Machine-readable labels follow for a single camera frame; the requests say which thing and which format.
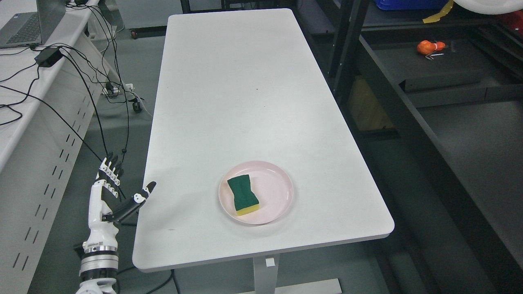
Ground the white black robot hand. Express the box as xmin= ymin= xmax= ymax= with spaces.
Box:
xmin=82 ymin=152 xmax=156 ymax=253

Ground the green yellow sponge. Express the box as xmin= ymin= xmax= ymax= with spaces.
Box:
xmin=227 ymin=174 xmax=260 ymax=216

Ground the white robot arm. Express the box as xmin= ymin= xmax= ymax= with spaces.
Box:
xmin=76 ymin=245 xmax=119 ymax=294

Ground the black metal shelf rack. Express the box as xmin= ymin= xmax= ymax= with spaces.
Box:
xmin=314 ymin=0 xmax=522 ymax=294

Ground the white power strip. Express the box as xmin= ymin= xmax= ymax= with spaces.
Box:
xmin=102 ymin=82 xmax=135 ymax=97

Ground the white perforated side desk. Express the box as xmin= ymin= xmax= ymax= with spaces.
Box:
xmin=0 ymin=8 xmax=116 ymax=294

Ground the white table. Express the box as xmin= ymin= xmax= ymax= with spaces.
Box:
xmin=132 ymin=8 xmax=395 ymax=294

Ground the pink round plate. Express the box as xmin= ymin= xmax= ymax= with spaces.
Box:
xmin=217 ymin=160 xmax=295 ymax=225

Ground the black power adapter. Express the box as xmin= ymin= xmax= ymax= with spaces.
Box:
xmin=34 ymin=48 xmax=63 ymax=68

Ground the grey laptop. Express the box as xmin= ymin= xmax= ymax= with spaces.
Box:
xmin=0 ymin=0 xmax=67 ymax=49

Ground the blue plastic bin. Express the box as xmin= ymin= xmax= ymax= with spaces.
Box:
xmin=374 ymin=0 xmax=448 ymax=11

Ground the orange toy object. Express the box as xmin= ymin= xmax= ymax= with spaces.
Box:
xmin=416 ymin=40 xmax=446 ymax=56

